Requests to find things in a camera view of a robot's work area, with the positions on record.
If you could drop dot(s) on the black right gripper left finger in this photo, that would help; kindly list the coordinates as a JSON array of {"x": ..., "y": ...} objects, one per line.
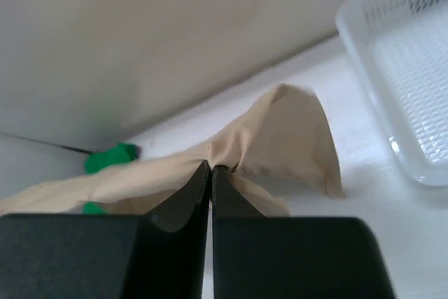
[{"x": 159, "y": 254}]

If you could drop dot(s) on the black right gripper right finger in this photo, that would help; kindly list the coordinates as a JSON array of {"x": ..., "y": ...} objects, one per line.
[{"x": 256, "y": 256}]

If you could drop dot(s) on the beige t shirt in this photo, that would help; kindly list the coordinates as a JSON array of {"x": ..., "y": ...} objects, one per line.
[{"x": 285, "y": 134}]

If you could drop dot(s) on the green t shirt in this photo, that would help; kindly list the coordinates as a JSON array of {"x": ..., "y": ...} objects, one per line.
[{"x": 122, "y": 153}]

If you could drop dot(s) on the white plastic basket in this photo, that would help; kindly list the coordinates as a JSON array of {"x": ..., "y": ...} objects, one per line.
[{"x": 399, "y": 48}]

